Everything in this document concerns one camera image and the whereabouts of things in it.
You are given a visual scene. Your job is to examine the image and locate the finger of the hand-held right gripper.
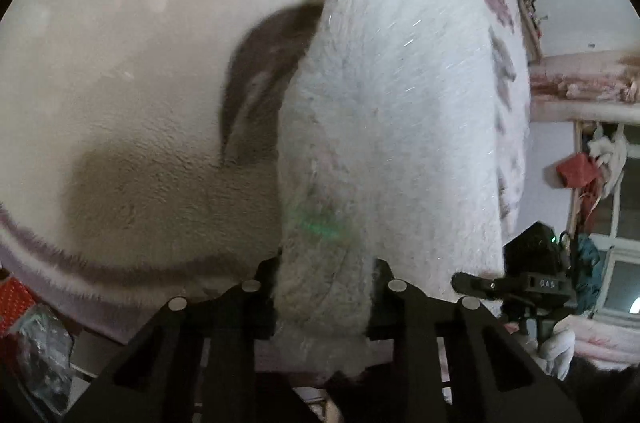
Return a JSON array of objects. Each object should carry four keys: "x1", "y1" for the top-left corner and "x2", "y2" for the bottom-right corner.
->
[{"x1": 451, "y1": 272, "x2": 526, "y2": 301}]

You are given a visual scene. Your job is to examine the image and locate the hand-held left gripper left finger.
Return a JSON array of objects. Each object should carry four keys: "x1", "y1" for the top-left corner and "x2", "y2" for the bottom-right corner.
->
[{"x1": 70, "y1": 255, "x2": 311, "y2": 423}]

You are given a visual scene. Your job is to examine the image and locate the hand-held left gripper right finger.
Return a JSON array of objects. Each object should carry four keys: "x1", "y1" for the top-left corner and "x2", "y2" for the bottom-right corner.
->
[{"x1": 350, "y1": 258, "x2": 583, "y2": 423}]

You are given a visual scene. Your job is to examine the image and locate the white fluffy jacket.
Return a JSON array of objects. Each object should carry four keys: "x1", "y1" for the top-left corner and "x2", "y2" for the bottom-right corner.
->
[{"x1": 272, "y1": 0, "x2": 533, "y2": 376}]

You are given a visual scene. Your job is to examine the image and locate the person's right forearm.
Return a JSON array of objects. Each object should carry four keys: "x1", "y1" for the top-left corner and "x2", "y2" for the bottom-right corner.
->
[{"x1": 560, "y1": 352, "x2": 640, "y2": 423}]

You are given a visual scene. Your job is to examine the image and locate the pile of white clothes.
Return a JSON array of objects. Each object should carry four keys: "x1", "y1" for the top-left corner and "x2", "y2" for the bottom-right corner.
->
[{"x1": 586, "y1": 125, "x2": 629, "y2": 200}]

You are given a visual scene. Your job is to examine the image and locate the person's right hand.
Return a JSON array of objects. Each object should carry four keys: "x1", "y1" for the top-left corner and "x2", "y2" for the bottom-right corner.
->
[{"x1": 537, "y1": 328, "x2": 577, "y2": 381}]

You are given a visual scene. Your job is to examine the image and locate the blue garment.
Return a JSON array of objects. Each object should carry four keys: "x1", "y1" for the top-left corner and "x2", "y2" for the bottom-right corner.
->
[{"x1": 574, "y1": 234, "x2": 602, "y2": 315}]

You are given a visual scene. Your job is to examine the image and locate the white framed window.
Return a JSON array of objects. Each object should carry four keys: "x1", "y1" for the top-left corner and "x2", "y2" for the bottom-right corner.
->
[{"x1": 595, "y1": 123, "x2": 640, "y2": 320}]

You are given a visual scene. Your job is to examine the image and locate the red garment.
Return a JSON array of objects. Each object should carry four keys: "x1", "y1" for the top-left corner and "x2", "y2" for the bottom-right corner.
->
[{"x1": 556, "y1": 153, "x2": 604, "y2": 190}]

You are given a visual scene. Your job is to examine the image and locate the person's dark clothing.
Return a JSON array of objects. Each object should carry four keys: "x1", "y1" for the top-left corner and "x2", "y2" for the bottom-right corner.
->
[{"x1": 324, "y1": 369, "x2": 381, "y2": 423}]

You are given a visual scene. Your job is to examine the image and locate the loose pink floral curtain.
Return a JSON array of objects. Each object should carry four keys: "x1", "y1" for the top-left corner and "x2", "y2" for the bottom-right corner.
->
[{"x1": 570, "y1": 310, "x2": 640, "y2": 370}]

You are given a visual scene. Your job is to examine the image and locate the tied pink floral curtain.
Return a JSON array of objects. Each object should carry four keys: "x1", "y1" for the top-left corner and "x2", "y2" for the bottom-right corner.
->
[{"x1": 529, "y1": 52, "x2": 640, "y2": 124}]

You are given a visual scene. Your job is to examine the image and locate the clear plastic bag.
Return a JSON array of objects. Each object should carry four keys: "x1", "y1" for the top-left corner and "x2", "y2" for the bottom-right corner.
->
[{"x1": 9, "y1": 303, "x2": 77, "y2": 406}]

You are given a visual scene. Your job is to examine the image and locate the red dotted box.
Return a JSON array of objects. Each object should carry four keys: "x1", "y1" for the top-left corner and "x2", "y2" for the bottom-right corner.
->
[{"x1": 0, "y1": 275, "x2": 39, "y2": 340}]

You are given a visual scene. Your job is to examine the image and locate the cream fleece blanket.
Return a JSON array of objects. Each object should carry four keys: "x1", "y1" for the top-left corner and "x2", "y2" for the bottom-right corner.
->
[{"x1": 0, "y1": 0, "x2": 532, "y2": 346}]

